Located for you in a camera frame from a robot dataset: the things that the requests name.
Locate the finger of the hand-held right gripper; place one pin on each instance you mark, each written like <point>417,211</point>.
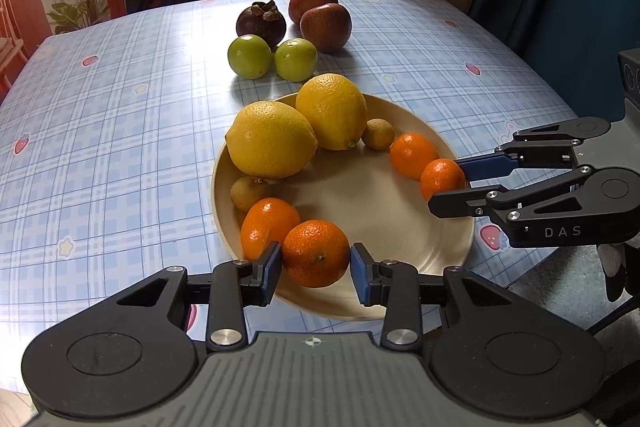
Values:
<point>480,167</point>
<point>460,204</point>

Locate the beige round plate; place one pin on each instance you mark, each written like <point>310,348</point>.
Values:
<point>360,207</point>

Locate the round green fruit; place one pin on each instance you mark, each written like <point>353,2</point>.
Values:
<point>250,57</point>
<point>296,60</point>

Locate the large yellow lemon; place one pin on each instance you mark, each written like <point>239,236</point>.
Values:
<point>271,141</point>
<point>332,112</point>

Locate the small orange tangerine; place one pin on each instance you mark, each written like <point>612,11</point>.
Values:
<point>441,179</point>
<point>412,155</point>
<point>267,227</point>
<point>316,254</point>

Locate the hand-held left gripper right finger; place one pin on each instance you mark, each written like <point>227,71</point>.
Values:
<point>359,271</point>

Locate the small brown longan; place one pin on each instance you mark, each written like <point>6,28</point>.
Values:
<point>250,193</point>
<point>377,134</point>

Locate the person's right hand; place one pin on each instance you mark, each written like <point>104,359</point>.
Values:
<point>612,264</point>

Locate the blue plaid tablecloth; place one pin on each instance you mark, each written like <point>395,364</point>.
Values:
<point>125,132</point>

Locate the dark purple mangosteen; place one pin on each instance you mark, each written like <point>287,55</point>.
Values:
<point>260,27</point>

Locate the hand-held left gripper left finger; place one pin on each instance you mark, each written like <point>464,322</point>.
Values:
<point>272,268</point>

